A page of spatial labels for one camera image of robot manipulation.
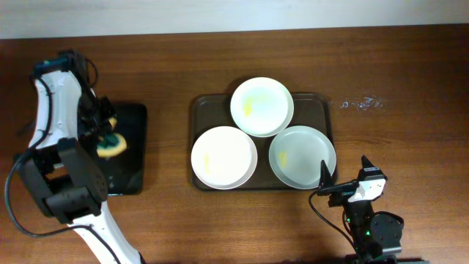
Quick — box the white plate at back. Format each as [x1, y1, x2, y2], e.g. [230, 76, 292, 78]
[229, 77, 295, 138]

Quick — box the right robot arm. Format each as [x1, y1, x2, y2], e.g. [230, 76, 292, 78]
[314, 156, 405, 263]

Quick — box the white plate front left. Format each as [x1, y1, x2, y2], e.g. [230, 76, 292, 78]
[191, 126, 258, 190]

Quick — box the black plastic tray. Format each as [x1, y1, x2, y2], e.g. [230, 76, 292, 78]
[96, 101, 147, 196]

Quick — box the brown serving tray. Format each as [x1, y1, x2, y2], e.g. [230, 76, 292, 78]
[191, 92, 333, 191]

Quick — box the white plate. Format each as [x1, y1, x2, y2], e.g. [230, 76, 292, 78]
[229, 77, 295, 138]
[191, 126, 258, 190]

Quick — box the pale blue plate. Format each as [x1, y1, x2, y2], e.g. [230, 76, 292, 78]
[268, 125, 337, 189]

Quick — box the green and yellow sponge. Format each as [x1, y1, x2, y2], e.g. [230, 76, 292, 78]
[96, 117, 128, 158]

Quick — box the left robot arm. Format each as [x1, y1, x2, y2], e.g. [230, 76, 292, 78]
[11, 50, 147, 263]

